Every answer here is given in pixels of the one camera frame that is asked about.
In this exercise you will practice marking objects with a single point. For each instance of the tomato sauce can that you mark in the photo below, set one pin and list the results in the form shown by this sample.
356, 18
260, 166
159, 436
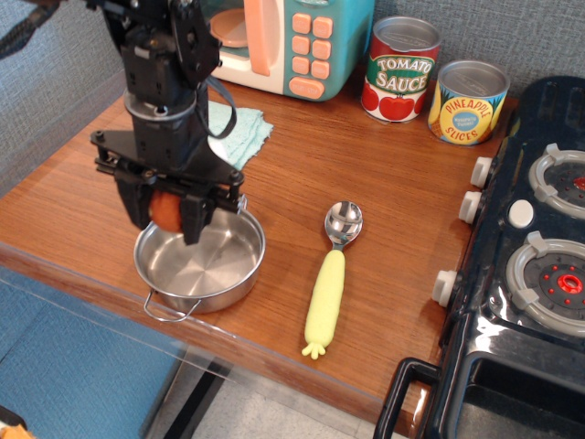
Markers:
402, 57

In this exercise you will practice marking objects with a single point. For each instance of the orange object bottom left corner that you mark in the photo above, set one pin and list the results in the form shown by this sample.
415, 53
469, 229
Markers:
13, 426

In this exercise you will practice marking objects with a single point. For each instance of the toy microwave teal and cream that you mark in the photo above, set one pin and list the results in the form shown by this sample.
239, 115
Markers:
301, 49

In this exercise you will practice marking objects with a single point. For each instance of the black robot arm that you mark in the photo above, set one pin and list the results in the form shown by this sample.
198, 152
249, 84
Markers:
167, 50

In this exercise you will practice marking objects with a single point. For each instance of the brown plush mushroom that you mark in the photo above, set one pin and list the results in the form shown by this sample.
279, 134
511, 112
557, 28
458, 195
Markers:
164, 211

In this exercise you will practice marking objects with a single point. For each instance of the pineapple slices can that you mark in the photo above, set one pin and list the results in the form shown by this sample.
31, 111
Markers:
469, 97

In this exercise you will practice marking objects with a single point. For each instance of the light blue folded cloth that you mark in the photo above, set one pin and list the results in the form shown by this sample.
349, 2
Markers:
245, 140

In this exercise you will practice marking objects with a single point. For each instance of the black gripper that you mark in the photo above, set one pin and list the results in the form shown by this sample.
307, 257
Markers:
168, 150

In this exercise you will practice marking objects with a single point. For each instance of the stainless steel pot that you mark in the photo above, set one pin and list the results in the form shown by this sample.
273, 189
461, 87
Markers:
200, 278

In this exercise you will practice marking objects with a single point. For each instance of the black toy stove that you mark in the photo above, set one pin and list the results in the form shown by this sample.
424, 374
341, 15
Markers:
512, 344

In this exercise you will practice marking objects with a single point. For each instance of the spoon with yellow handle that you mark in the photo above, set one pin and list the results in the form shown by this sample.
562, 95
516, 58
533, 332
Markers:
343, 223

